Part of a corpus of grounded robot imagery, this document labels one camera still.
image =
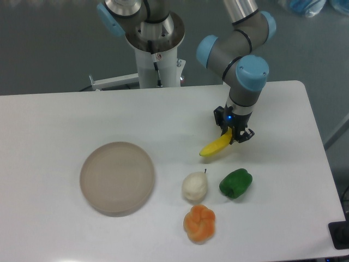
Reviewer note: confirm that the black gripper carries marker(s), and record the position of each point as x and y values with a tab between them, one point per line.
225	118

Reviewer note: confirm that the yellow banana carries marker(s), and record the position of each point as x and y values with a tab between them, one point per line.
217	145

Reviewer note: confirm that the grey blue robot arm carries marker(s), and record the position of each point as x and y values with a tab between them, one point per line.
230	59

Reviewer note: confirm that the green bell pepper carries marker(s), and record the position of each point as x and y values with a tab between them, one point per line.
235	183

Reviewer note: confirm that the white pear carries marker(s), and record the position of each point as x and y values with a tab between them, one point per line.
195	186

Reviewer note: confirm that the orange knot bread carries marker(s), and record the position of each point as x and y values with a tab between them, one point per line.
199	224

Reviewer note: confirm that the beige round plate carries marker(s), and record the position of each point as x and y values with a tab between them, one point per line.
117	178

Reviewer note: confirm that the black device at edge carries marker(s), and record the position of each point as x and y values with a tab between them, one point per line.
339	234

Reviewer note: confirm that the blue plastic bag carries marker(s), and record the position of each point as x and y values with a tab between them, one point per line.
304	8

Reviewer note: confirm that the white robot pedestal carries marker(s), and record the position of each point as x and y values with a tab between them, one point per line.
156	52

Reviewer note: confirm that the white left pedestal leg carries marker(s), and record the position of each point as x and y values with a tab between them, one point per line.
115	82

